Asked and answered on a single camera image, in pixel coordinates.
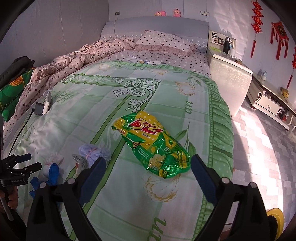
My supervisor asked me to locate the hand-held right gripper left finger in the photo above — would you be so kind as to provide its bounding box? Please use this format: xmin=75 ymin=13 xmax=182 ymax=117
xmin=26 ymin=157 xmax=107 ymax=241

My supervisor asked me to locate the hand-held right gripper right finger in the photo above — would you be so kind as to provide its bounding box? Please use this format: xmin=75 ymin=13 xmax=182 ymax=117
xmin=191 ymin=155 xmax=271 ymax=241

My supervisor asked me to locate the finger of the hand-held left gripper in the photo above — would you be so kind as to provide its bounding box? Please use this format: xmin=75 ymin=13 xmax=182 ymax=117
xmin=8 ymin=153 xmax=32 ymax=166
xmin=11 ymin=162 xmax=42 ymax=180

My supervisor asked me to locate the printed paper strip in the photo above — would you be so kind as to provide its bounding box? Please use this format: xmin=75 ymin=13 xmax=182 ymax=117
xmin=72 ymin=153 xmax=89 ymax=172

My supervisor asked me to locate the blue rubber glove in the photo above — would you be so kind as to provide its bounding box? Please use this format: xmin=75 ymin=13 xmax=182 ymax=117
xmin=30 ymin=163 xmax=61 ymax=197

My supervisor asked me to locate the white sock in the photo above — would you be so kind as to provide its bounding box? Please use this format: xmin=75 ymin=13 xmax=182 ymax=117
xmin=45 ymin=153 xmax=64 ymax=166

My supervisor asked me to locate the lavender sock bundle back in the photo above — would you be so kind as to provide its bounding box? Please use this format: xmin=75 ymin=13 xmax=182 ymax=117
xmin=78 ymin=144 xmax=111 ymax=161

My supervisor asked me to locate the green yellow snack bag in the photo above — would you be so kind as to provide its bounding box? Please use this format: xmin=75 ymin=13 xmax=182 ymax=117
xmin=112 ymin=110 xmax=192 ymax=179

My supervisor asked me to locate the yellow round bin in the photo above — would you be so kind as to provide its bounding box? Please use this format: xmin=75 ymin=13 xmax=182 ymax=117
xmin=266 ymin=208 xmax=284 ymax=241

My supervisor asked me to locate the person's left hand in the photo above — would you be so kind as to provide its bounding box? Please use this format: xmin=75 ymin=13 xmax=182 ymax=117
xmin=6 ymin=186 xmax=18 ymax=209

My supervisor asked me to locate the white power strip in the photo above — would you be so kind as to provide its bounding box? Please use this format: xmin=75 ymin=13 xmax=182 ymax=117
xmin=42 ymin=91 xmax=52 ymax=115

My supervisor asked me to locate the green floral cushion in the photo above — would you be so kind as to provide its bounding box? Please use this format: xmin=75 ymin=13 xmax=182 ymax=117
xmin=0 ymin=67 xmax=35 ymax=122

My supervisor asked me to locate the green floral bedspread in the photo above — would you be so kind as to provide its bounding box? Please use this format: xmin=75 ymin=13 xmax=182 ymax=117
xmin=3 ymin=60 xmax=235 ymax=241

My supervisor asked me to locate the dark folded cloth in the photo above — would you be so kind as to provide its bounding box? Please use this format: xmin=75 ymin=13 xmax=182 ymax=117
xmin=0 ymin=57 xmax=35 ymax=80

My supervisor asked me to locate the white cabinet with drawer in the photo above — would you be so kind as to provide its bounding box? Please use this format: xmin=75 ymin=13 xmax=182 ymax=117
xmin=247 ymin=74 xmax=296 ymax=131

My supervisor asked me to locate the white nightstand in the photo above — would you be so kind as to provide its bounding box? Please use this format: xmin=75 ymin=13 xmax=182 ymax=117
xmin=206 ymin=30 xmax=253 ymax=117

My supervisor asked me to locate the pink dotted quilt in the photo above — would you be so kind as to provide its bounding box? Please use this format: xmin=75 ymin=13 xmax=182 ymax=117
xmin=15 ymin=38 xmax=136 ymax=114

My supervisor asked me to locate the dotted bed sheet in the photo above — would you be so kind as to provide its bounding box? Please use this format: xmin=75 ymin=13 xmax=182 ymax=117
xmin=3 ymin=50 xmax=212 ymax=139

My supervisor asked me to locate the dotted ruffled pillow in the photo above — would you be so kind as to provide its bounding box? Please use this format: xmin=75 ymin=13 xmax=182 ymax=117
xmin=134 ymin=30 xmax=198 ymax=57

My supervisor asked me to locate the grey padded bed headboard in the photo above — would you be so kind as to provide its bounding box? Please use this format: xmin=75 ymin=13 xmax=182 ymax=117
xmin=100 ymin=16 xmax=210 ymax=55

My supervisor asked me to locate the black power cable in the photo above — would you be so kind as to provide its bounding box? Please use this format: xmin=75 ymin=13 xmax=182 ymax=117
xmin=3 ymin=108 xmax=36 ymax=163

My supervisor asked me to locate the red knot string hanging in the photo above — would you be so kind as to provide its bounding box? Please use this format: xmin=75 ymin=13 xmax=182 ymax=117
xmin=286 ymin=46 xmax=296 ymax=90
xmin=251 ymin=1 xmax=264 ymax=59

